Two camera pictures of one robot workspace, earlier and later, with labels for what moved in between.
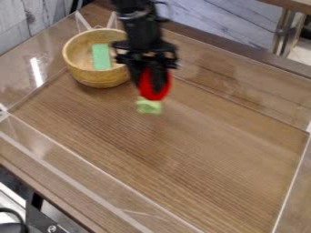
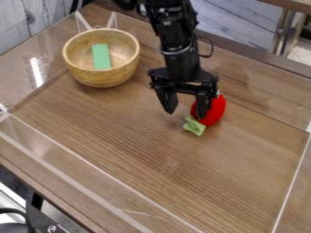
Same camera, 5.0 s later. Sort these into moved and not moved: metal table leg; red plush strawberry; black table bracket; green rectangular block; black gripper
Moved: black gripper; red plush strawberry
Not moved: green rectangular block; metal table leg; black table bracket
